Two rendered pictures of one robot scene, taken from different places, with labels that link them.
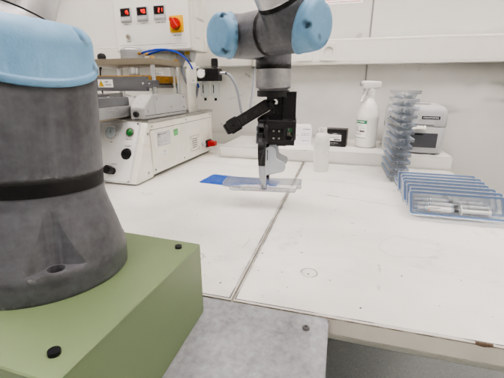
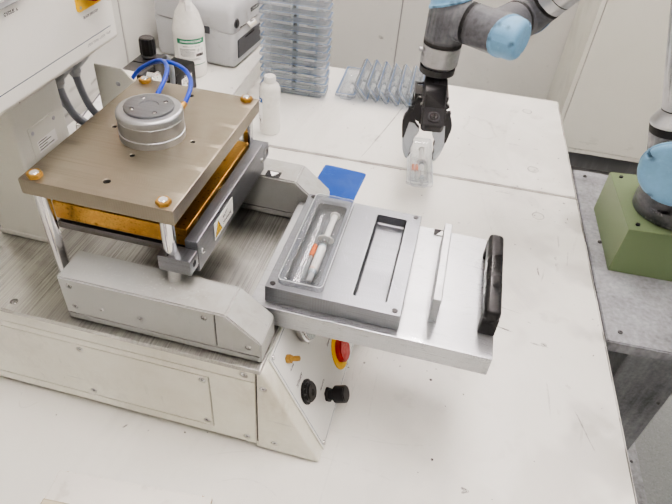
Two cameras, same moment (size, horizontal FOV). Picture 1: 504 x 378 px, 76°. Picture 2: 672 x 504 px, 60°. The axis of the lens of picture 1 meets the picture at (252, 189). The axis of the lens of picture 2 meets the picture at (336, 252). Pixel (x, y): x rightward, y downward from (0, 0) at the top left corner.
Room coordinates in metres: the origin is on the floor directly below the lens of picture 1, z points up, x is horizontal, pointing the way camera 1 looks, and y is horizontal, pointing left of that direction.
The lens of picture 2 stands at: (1.05, 1.06, 1.49)
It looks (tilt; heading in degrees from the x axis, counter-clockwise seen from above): 41 degrees down; 263
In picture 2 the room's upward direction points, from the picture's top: 6 degrees clockwise
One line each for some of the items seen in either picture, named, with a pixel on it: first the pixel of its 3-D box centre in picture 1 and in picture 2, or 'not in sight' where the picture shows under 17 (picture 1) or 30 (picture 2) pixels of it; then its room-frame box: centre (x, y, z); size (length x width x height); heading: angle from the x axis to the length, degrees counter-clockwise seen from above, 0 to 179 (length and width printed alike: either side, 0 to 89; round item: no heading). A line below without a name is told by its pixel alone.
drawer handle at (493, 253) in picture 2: not in sight; (491, 281); (0.78, 0.55, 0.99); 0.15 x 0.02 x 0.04; 73
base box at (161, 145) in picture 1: (144, 139); (186, 284); (1.19, 0.40, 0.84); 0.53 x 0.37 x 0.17; 163
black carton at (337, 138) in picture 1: (335, 136); (176, 78); (1.31, -0.34, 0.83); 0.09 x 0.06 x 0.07; 68
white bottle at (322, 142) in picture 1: (321, 149); (269, 104); (1.07, -0.23, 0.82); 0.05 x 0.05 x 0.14
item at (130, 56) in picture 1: (144, 68); (140, 139); (1.23, 0.38, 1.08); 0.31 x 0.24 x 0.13; 73
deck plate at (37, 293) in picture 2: (144, 113); (148, 241); (1.23, 0.40, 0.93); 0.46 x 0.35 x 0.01; 163
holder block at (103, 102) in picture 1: (80, 101); (349, 254); (0.95, 0.49, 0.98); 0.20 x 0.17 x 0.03; 73
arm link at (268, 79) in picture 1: (273, 80); (438, 55); (0.74, -0.05, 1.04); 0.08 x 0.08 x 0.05
